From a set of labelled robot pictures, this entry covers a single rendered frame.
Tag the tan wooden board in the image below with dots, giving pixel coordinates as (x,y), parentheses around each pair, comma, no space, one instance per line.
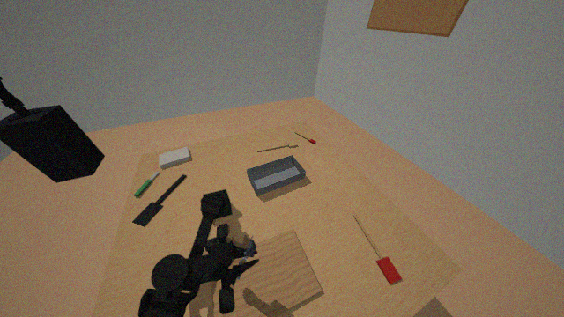
(280,280)

